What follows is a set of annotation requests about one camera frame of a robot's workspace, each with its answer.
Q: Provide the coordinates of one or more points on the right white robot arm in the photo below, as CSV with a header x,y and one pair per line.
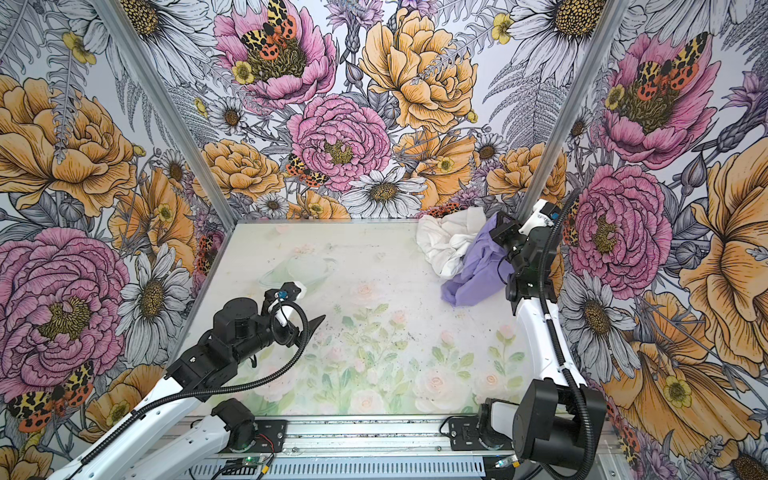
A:
x,y
558,422

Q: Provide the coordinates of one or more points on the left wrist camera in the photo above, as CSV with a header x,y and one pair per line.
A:
x,y
288,291

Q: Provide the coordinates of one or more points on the left aluminium corner post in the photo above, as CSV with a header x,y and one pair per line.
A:
x,y
128,42

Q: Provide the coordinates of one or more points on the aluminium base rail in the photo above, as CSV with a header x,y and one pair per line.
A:
x,y
368,447

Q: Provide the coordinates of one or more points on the right aluminium corner post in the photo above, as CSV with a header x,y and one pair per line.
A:
x,y
599,48

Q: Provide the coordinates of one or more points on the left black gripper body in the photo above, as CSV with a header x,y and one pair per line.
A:
x,y
272,329

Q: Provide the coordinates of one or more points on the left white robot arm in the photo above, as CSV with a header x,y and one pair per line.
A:
x,y
241,329

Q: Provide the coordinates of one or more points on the white crumpled cloth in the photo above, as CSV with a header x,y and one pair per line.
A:
x,y
445,241

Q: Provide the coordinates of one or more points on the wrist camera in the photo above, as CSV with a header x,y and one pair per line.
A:
x,y
288,291
544,214

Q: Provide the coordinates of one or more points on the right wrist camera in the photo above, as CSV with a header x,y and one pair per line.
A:
x,y
544,214

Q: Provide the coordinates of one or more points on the aluminium corner post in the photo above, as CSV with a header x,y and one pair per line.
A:
x,y
128,42
599,48

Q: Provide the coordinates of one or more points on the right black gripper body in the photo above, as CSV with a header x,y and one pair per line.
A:
x,y
512,241

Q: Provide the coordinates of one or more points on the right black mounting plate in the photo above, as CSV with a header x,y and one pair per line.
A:
x,y
463,434

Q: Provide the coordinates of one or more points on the purple cloth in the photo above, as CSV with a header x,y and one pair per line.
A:
x,y
485,271

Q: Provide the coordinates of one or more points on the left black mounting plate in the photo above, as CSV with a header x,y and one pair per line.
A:
x,y
259,436

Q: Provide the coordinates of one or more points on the black mounting plate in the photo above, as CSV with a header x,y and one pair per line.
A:
x,y
259,436
463,434

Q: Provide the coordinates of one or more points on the green circuit board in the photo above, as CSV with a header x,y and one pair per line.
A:
x,y
251,466

